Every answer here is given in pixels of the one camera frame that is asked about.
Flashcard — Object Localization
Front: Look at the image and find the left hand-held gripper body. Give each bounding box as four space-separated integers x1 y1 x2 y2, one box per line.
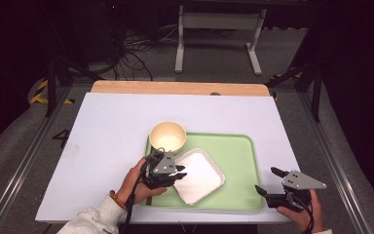
142 151 178 191

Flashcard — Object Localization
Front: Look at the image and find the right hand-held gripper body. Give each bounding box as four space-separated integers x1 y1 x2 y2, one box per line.
266 169 327 211

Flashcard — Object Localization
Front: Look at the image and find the white square plate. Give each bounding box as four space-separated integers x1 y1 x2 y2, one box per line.
172 147 226 207

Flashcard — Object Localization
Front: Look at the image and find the cream round bowl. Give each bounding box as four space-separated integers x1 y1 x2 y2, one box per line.
148 121 188 155

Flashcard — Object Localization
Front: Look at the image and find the light green plastic tray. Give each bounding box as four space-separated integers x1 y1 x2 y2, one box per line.
141 131 267 212

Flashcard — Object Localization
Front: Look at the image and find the person's right hand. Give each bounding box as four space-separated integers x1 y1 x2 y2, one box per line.
276 189 325 234

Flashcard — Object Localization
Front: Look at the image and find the person's left hand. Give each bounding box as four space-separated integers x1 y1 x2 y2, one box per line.
115 157 168 207

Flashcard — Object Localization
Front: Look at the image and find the black tripod stand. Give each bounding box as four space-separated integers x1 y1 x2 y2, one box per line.
265 48 323 124
43 55 106 119

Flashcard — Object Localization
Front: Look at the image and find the aluminium frame rail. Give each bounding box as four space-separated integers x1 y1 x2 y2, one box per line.
295 92 374 234
0 86 74 234

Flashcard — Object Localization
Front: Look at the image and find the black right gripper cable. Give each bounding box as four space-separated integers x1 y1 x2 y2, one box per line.
288 191 317 234

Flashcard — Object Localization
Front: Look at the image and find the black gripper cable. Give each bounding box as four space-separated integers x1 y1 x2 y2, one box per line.
288 191 317 234
122 151 154 234

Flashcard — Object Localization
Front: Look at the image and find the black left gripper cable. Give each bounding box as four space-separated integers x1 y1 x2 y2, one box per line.
122 151 154 234

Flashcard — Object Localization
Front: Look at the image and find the orange bead bracelet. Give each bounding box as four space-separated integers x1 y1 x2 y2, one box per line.
108 189 129 212

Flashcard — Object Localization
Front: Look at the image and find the tangle of black floor cables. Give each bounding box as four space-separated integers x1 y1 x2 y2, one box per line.
108 28 180 82

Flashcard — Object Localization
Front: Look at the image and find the white metal stand frame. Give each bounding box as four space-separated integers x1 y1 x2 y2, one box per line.
173 4 268 77

